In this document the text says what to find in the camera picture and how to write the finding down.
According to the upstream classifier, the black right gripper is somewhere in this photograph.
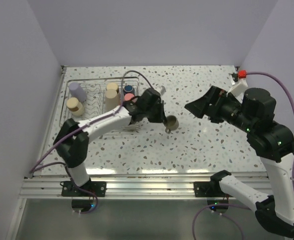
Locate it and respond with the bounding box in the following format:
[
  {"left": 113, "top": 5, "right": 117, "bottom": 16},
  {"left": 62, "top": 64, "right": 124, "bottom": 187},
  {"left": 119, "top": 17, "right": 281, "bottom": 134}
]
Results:
[{"left": 184, "top": 84, "right": 255, "bottom": 132}]

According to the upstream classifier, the pink plastic cup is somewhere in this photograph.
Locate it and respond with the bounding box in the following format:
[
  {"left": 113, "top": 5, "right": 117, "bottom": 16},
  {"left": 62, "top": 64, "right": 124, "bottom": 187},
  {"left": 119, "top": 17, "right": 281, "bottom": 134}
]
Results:
[{"left": 124, "top": 93, "right": 135, "bottom": 102}]

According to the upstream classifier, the dark blue ceramic mug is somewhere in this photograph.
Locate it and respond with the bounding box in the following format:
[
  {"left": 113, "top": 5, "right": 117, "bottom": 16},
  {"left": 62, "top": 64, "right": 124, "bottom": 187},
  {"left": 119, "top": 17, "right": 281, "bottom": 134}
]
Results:
[{"left": 123, "top": 84, "right": 135, "bottom": 95}]

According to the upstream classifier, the small olive handled cup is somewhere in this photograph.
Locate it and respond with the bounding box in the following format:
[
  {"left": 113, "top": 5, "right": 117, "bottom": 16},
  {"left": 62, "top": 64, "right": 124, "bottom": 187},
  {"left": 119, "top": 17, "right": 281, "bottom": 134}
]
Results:
[{"left": 164, "top": 115, "right": 179, "bottom": 134}]

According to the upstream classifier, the beige plastic cup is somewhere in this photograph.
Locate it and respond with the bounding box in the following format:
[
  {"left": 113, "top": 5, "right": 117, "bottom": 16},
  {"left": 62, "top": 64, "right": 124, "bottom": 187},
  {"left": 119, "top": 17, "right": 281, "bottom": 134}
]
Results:
[{"left": 105, "top": 89, "right": 120, "bottom": 112}]

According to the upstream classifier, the steel wire dish rack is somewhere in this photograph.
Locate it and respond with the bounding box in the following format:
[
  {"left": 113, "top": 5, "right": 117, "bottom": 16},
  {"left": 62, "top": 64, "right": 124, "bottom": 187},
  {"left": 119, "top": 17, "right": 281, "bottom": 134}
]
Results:
[{"left": 59, "top": 75, "right": 141, "bottom": 136}]

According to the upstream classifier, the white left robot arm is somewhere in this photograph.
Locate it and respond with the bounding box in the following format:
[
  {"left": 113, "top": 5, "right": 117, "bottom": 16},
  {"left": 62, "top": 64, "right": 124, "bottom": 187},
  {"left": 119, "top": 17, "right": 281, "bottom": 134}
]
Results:
[{"left": 54, "top": 86, "right": 166, "bottom": 197}]

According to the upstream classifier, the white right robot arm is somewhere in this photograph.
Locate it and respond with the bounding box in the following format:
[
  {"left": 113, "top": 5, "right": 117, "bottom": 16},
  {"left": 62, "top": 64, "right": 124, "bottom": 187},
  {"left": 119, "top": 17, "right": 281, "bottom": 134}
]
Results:
[{"left": 185, "top": 86, "right": 294, "bottom": 239}]

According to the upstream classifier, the lilac plastic cup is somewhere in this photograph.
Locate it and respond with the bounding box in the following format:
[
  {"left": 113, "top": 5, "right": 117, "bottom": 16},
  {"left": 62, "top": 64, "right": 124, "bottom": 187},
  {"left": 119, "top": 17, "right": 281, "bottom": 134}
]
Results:
[{"left": 69, "top": 82, "right": 87, "bottom": 103}]

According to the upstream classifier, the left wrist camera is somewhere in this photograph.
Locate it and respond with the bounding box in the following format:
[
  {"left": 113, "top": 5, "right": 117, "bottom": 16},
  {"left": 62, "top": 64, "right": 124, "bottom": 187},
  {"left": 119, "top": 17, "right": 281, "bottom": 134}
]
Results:
[{"left": 160, "top": 86, "right": 166, "bottom": 96}]

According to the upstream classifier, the aluminium rail table edge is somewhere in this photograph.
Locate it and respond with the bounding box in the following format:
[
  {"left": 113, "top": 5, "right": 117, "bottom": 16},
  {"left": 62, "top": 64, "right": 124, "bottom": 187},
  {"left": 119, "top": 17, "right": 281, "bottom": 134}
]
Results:
[{"left": 19, "top": 172, "right": 280, "bottom": 200}]

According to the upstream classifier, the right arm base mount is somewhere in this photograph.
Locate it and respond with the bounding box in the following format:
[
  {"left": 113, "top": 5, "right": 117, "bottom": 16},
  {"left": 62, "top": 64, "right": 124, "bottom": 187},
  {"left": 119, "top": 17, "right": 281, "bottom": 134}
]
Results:
[{"left": 193, "top": 180, "right": 225, "bottom": 198}]

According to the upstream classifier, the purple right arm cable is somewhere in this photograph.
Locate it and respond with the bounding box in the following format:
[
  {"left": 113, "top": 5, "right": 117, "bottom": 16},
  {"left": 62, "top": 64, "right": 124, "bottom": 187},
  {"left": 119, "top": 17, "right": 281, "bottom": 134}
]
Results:
[{"left": 192, "top": 70, "right": 294, "bottom": 240}]

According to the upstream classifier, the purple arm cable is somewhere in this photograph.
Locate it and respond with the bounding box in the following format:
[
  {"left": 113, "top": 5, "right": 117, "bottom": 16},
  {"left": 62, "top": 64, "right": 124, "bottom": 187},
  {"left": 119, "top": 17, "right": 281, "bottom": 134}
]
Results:
[
  {"left": 29, "top": 70, "right": 154, "bottom": 215},
  {"left": 192, "top": 70, "right": 294, "bottom": 240}
]

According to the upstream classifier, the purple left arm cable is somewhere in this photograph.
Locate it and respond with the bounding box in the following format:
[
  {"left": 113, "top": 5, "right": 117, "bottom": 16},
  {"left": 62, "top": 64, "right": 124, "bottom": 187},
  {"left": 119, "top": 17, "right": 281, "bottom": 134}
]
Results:
[{"left": 29, "top": 70, "right": 154, "bottom": 215}]

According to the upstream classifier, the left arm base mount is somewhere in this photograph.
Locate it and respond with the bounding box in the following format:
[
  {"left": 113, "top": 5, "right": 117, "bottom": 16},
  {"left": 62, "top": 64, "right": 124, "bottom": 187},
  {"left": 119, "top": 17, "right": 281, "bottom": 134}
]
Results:
[{"left": 60, "top": 181, "right": 107, "bottom": 197}]

